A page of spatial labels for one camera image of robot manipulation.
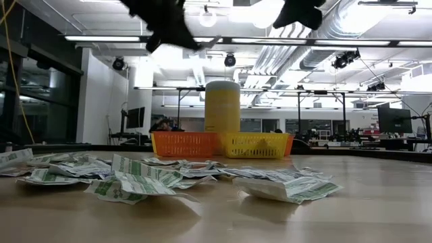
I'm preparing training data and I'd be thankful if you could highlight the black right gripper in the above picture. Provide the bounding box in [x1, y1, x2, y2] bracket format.
[272, 0, 327, 30]

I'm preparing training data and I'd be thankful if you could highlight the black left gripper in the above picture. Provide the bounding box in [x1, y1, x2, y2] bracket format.
[119, 0, 203, 53]

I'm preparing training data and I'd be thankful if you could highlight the black round ceiling spotlight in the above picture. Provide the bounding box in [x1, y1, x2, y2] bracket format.
[223, 53, 237, 68]
[112, 56, 126, 72]

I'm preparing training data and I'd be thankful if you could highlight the yellow canister white lid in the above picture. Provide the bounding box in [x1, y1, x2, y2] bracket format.
[204, 80, 242, 133]

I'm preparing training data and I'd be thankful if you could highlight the long overhead light bar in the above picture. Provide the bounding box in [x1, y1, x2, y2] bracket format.
[63, 34, 432, 48]

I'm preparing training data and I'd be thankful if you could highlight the black computer monitor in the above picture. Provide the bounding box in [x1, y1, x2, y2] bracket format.
[377, 107, 413, 134]
[126, 107, 146, 130]

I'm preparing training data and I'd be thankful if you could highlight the orange plastic basket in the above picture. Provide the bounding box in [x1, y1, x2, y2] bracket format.
[285, 134, 295, 157]
[152, 131, 219, 158]

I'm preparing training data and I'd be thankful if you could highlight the dark office desk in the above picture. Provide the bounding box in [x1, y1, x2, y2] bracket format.
[108, 132, 151, 146]
[379, 136, 432, 152]

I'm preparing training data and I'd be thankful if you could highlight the white pad packet dark print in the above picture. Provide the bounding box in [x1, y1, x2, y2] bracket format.
[266, 165, 333, 182]
[63, 155, 112, 167]
[182, 167, 223, 179]
[0, 167, 34, 178]
[219, 167, 271, 180]
[47, 164, 114, 180]

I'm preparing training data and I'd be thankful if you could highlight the white ring lamp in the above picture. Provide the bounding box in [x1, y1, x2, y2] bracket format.
[198, 7, 218, 28]

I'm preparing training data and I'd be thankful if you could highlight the silver round ventilation duct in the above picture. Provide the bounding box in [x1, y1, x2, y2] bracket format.
[298, 0, 360, 71]

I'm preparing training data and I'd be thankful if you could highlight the yellow cable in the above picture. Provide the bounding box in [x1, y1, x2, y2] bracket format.
[0, 0, 36, 145]

